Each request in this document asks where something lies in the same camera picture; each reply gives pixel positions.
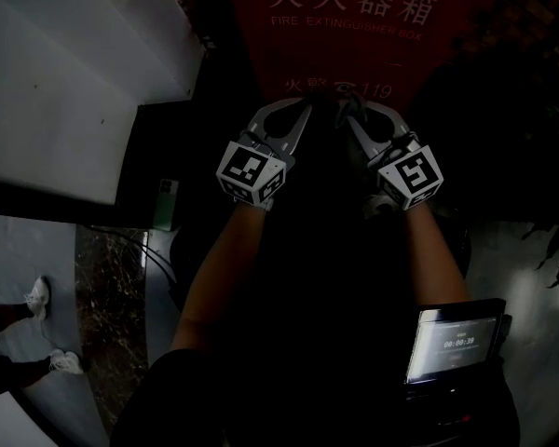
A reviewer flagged black cable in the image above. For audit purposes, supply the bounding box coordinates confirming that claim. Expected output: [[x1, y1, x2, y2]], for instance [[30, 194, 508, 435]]
[[89, 223, 179, 298]]

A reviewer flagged person's right forearm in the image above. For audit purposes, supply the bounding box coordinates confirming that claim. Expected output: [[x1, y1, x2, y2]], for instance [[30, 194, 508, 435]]
[[402, 202, 475, 307]]

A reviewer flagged person's white sneaker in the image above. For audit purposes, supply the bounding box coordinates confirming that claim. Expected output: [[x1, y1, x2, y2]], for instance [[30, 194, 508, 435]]
[[362, 193, 397, 222]]

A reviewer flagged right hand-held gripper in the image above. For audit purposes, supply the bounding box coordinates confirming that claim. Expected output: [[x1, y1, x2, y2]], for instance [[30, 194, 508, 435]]
[[346, 100, 445, 212]]

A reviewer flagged black timer display phone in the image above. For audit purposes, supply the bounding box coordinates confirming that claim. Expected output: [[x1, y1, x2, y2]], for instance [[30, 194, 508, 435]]
[[404, 306, 504, 386]]

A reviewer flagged green leafy plant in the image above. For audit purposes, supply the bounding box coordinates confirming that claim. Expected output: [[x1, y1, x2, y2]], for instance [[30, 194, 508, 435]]
[[414, 39, 559, 289]]

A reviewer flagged green phone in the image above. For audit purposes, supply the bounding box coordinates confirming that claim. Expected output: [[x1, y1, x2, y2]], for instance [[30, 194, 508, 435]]
[[152, 178, 181, 233]]

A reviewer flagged red fire extinguisher box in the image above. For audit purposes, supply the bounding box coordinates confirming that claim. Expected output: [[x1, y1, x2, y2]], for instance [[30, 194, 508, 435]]
[[221, 0, 504, 112]]

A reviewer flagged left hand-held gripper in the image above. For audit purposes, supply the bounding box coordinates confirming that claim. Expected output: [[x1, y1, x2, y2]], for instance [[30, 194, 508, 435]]
[[214, 99, 315, 213]]

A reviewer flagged person's left forearm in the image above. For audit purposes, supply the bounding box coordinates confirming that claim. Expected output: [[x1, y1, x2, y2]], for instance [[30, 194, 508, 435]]
[[170, 202, 272, 354]]

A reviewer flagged person's black shirt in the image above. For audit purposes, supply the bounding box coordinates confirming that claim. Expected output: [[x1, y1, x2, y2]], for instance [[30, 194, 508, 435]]
[[111, 346, 522, 447]]

